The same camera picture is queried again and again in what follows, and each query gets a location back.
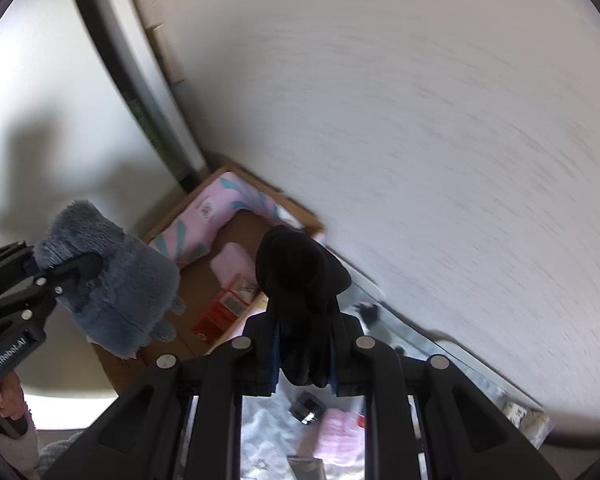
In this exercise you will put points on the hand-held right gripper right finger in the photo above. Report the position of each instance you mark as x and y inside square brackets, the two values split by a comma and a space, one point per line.
[334, 370]

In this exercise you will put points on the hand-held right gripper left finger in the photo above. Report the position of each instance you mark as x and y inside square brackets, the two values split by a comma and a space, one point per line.
[274, 360]

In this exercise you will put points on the person's grey fleece clothing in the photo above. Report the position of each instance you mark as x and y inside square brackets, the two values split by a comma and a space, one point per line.
[57, 457]

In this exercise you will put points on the small black box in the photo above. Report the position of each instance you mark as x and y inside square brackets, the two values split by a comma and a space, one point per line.
[306, 407]

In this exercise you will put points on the blue-grey plush toy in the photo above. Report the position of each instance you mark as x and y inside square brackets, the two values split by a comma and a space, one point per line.
[125, 280]

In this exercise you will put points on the floral cloth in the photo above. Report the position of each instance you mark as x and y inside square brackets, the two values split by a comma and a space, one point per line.
[265, 440]

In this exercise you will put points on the dark window frame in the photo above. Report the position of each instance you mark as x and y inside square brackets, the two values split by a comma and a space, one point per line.
[110, 55]

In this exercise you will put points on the black cloth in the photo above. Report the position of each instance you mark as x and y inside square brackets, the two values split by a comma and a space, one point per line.
[295, 270]

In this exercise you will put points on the person's left hand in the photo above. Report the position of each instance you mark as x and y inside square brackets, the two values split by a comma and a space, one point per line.
[2, 400]

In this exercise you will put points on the white patterned packet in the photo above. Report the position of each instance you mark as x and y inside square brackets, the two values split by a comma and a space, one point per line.
[525, 417]

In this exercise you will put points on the cardboard box with pink print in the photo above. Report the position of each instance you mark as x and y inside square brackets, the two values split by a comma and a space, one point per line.
[200, 280]

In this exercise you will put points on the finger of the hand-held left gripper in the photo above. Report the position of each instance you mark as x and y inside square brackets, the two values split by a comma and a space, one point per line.
[7, 256]
[77, 267]

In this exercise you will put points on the red and white packet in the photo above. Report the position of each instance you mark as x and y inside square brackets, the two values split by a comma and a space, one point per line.
[240, 292]

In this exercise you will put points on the pink fluffy wristband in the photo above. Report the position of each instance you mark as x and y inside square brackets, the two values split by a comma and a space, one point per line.
[337, 435]

